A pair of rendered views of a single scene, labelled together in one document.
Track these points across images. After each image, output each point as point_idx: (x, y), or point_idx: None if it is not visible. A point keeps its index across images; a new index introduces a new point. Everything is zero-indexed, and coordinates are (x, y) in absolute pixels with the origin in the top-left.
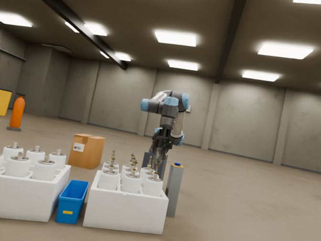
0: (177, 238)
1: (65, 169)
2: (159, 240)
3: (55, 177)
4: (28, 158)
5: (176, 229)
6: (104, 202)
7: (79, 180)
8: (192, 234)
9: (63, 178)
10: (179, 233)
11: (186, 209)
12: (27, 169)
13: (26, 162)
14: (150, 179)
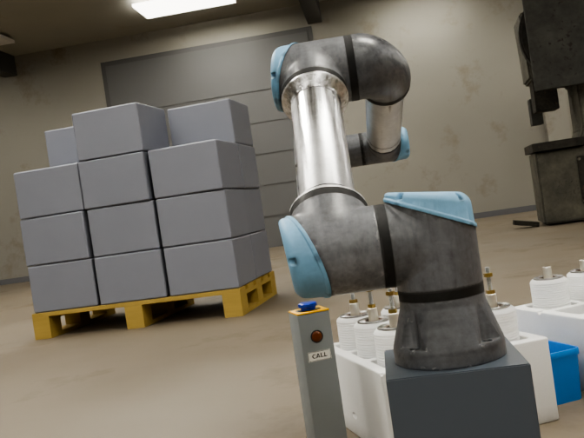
0: (298, 421)
1: (579, 315)
2: None
3: (538, 308)
4: (574, 272)
5: (300, 433)
6: None
7: (563, 350)
8: (266, 436)
9: (552, 321)
10: (295, 428)
11: None
12: (569, 288)
13: (567, 275)
14: (361, 311)
